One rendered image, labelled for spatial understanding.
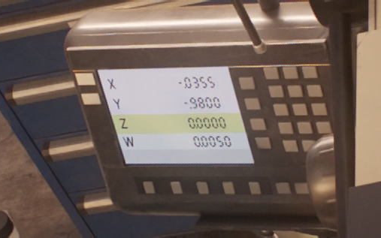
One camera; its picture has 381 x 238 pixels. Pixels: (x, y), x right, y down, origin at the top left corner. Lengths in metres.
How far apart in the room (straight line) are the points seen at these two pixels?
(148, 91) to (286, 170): 0.17
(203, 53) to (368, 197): 1.07
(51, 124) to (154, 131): 1.20
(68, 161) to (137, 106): 1.27
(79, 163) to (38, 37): 0.30
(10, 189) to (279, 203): 1.91
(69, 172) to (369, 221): 2.45
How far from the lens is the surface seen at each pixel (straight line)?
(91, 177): 3.60
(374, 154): 1.21
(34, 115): 3.50
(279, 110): 2.23
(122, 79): 2.30
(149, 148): 2.33
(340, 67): 1.40
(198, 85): 2.26
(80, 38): 2.31
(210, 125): 2.28
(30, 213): 4.11
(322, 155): 1.45
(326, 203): 1.45
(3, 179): 4.21
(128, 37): 2.28
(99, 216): 3.68
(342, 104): 1.38
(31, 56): 3.40
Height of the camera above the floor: 2.74
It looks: 42 degrees down
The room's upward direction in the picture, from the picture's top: 30 degrees counter-clockwise
